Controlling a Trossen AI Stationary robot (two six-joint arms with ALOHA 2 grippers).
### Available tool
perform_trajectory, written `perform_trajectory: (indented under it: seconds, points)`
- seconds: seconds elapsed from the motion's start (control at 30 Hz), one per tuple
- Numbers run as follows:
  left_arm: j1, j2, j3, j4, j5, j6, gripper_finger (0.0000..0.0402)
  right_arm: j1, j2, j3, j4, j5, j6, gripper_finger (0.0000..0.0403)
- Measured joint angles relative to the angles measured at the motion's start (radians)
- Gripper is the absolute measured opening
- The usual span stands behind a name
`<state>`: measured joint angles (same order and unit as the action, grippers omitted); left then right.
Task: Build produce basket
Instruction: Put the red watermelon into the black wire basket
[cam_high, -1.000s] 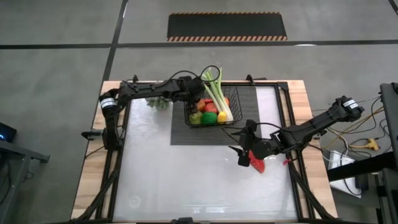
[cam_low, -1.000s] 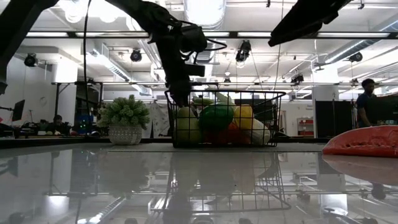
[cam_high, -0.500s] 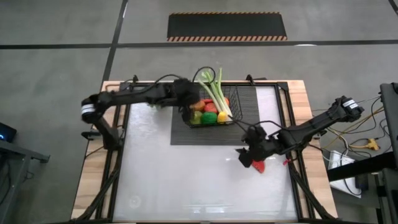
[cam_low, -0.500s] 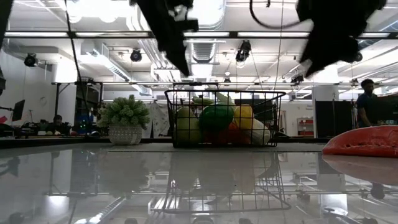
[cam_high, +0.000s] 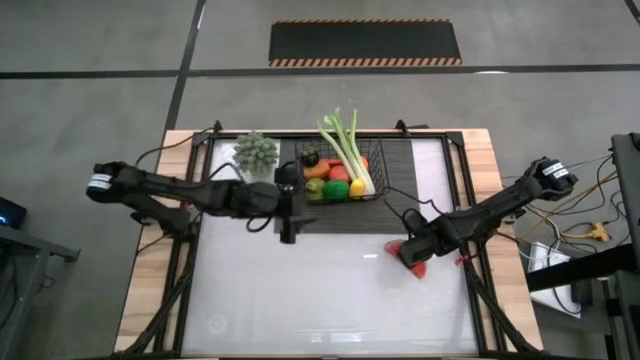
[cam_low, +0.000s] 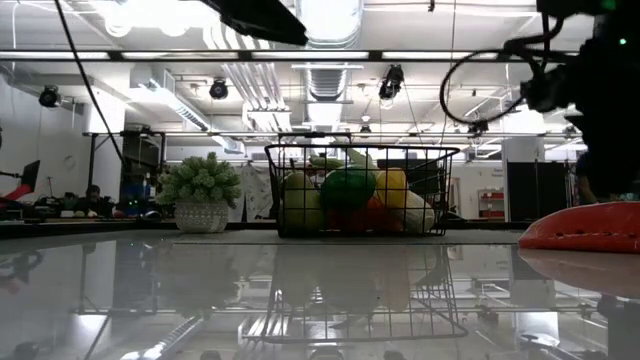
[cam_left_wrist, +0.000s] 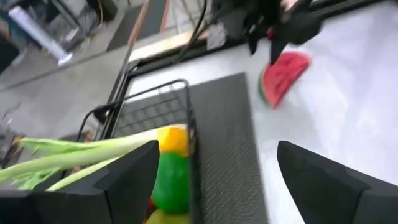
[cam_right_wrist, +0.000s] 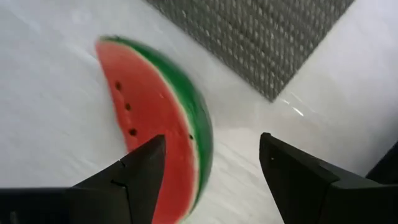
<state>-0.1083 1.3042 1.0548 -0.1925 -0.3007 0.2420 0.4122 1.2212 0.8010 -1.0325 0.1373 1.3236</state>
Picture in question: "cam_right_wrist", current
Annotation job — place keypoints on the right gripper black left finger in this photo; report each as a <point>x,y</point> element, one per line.
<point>136,180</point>

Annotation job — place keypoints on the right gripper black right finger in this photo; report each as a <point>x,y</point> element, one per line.
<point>298,186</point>

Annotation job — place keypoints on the red green watermelon slice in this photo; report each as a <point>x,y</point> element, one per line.
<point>149,112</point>

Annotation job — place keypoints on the white glossy table sheet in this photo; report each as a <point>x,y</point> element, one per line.
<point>46,93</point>

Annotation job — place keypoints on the dark woven placemat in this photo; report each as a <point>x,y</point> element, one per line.
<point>248,40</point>

